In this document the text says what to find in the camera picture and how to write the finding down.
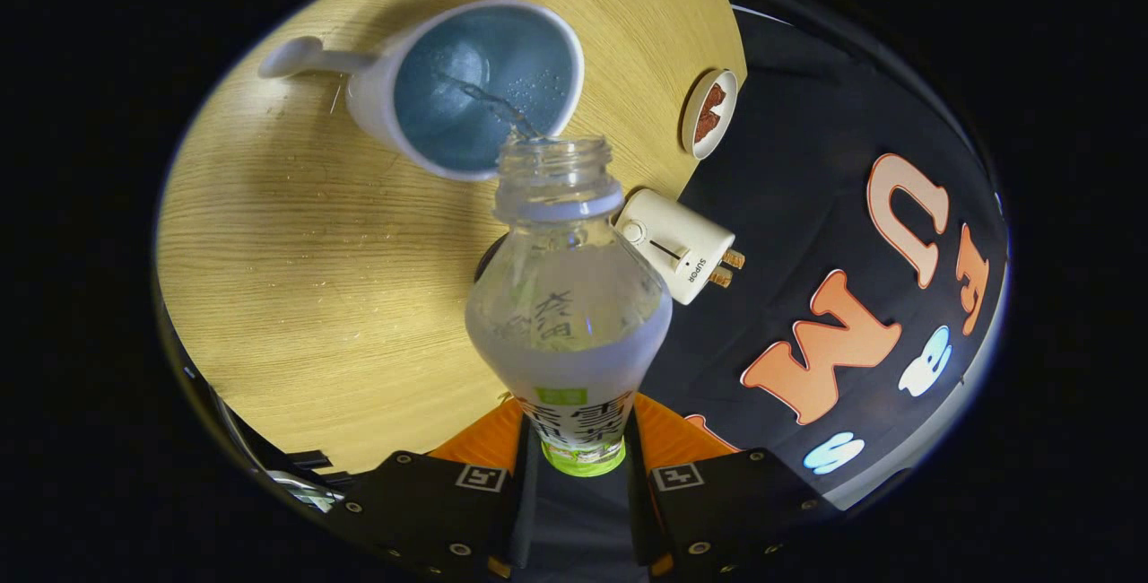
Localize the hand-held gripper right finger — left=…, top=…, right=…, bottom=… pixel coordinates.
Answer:
left=625, top=393, right=844, bottom=579

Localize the white toaster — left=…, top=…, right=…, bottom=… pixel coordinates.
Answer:
left=614, top=188, right=736, bottom=306

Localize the wooden table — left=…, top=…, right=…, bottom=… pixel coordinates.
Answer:
left=154, top=0, right=748, bottom=476

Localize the white cup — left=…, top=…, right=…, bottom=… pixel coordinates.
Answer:
left=258, top=0, right=586, bottom=182

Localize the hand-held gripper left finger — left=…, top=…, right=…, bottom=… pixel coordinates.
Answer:
left=327, top=396, right=539, bottom=582

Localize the clear plastic juice bottle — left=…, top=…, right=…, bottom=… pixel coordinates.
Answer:
left=465, top=135, right=674, bottom=477

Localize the round beige plate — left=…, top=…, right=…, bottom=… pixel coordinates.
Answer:
left=680, top=69, right=739, bottom=161

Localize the dark round coaster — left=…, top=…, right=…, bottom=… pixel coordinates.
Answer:
left=475, top=238, right=508, bottom=283

